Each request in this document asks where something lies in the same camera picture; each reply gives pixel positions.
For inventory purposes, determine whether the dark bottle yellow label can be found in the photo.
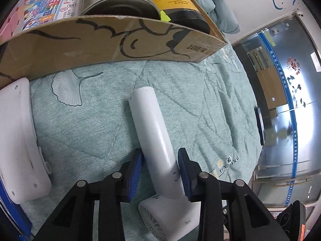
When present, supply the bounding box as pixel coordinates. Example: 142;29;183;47
140;0;210;34

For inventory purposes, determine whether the white plastic case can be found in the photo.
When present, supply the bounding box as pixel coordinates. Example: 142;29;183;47
0;77;53;204

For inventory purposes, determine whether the brown cardboard box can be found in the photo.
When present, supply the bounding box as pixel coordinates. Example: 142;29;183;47
0;0;228;88

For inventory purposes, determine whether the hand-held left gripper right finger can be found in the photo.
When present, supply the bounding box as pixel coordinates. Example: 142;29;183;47
178;148;284;241

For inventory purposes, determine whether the pastel pink green box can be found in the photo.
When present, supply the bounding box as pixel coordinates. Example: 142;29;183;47
0;5;22;39

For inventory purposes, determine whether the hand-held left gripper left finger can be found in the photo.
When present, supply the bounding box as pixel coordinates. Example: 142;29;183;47
33;148;144;241

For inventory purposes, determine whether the colourful printed flat box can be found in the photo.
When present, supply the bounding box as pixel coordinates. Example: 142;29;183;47
17;0;84;32

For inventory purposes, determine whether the glass door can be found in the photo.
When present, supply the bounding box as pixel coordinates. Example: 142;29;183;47
232;12;321;206

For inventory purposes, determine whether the white hair dryer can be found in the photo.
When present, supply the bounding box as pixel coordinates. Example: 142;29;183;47
128;86;201;241

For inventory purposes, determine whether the teal quilted bedspread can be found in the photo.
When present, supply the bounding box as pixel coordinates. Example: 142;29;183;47
22;43;266;241

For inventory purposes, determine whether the light blue jacket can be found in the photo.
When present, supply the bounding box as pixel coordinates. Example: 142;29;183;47
179;0;240;34

